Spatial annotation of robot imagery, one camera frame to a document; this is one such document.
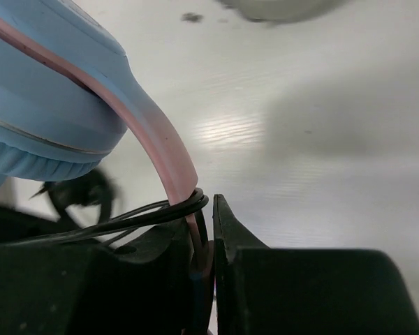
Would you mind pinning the pink blue cat-ear headphones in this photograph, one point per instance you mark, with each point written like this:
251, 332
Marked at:
67, 96

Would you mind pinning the small black on-ear headphones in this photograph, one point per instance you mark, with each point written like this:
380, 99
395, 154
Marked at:
92, 189

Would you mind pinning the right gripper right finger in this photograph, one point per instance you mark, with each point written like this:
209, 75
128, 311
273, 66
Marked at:
264, 290

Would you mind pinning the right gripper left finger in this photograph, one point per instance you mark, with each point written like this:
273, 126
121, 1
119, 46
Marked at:
143, 287

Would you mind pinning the grey white gaming headset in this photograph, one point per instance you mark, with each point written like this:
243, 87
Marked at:
282, 11

